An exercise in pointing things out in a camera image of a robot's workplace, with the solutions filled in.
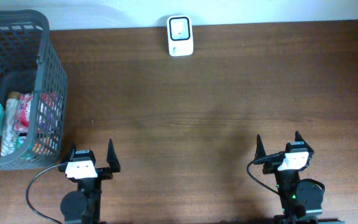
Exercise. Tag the red purple white packet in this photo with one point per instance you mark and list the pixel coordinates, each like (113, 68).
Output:
(46, 121)

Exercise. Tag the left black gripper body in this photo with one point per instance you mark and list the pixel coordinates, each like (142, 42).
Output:
(94, 184)

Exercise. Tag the white tube with brown cap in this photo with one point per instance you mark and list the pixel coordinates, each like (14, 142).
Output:
(9, 135)

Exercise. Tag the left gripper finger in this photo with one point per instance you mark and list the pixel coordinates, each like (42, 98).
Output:
(68, 156)
(112, 159)

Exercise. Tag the orange small tissue pack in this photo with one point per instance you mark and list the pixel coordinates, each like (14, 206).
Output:
(46, 147)

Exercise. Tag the teal small tissue pack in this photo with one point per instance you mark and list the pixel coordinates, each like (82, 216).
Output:
(21, 142)

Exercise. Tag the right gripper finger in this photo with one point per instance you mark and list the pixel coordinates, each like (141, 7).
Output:
(299, 139)
(260, 151)

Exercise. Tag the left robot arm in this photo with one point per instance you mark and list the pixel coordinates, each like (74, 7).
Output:
(83, 205)

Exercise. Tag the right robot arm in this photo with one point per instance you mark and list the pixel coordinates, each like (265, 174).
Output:
(301, 199)

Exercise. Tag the grey plastic mesh basket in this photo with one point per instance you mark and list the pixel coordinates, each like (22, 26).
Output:
(30, 64)

